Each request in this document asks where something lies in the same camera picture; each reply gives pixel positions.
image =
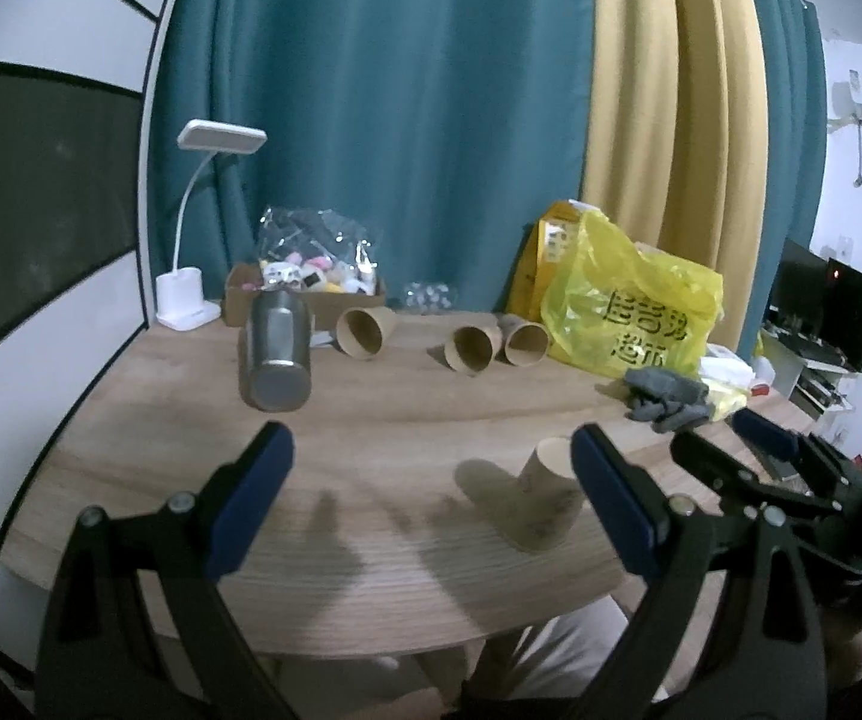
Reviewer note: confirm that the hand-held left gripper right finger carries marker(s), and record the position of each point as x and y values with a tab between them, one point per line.
614	502

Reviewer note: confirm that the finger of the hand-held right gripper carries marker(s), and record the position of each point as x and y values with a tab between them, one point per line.
704	459
764	431

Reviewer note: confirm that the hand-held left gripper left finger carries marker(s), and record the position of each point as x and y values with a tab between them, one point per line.
251	495

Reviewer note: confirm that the brown paper cup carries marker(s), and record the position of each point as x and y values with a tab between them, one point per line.
363	334
524	345
468	349
539	510

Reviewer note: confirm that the stainless steel cup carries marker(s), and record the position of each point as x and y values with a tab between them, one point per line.
277	360

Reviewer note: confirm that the yellow cloth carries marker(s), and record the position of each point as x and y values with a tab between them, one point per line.
727	397

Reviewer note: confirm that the white side shelf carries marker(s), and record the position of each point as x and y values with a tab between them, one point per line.
813	382

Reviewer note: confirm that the grey knit gloves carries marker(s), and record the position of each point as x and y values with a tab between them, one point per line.
663	390

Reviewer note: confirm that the black monitor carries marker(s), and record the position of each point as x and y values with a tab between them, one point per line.
824	300

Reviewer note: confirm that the person's light trousers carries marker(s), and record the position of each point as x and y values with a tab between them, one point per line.
558	664

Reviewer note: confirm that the yellow plastic bag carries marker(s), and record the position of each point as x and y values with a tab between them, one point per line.
626	300

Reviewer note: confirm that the cardboard box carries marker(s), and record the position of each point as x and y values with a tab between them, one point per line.
326	309

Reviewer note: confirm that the white desk lamp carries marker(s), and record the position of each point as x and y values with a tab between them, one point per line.
189	304

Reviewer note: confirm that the orange paper package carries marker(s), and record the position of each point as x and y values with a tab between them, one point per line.
543	259

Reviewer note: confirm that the clear bag of small toys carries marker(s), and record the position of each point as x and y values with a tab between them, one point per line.
311	240

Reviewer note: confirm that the clear plastic packet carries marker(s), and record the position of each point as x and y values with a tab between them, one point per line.
425	296

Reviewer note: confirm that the teal curtain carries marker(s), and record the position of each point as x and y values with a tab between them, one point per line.
401	127
794	127

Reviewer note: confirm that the yellow curtain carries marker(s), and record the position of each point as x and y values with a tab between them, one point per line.
671	127

